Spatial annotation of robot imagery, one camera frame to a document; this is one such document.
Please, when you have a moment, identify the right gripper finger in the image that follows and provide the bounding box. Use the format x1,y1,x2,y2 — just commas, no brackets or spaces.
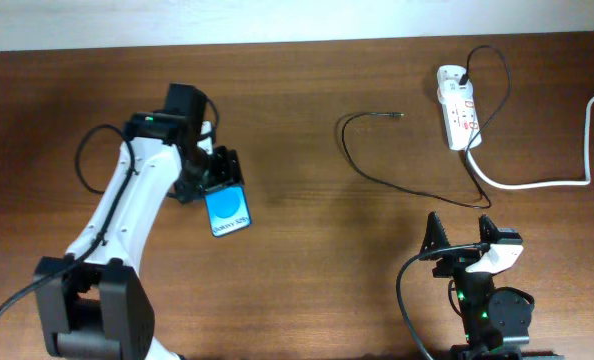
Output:
420,212,450,256
478,214,499,244

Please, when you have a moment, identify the white USB charger adapter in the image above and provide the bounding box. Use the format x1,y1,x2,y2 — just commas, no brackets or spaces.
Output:
437,79,473,104

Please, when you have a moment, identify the blue Samsung Galaxy smartphone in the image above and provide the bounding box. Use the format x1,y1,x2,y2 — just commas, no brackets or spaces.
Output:
205,186,252,237

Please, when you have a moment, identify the white power strip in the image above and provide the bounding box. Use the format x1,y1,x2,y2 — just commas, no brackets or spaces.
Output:
437,65,479,151

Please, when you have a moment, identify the black USB charging cable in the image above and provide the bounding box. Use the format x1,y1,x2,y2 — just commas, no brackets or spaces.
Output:
340,44,513,210

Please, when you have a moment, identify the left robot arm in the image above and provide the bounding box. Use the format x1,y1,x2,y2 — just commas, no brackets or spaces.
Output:
34,83,252,360

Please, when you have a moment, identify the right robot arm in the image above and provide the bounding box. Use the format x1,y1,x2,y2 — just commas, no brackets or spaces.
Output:
420,212,535,359

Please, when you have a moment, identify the white power strip cord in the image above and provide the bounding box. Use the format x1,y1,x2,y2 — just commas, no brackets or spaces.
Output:
465,89,594,191

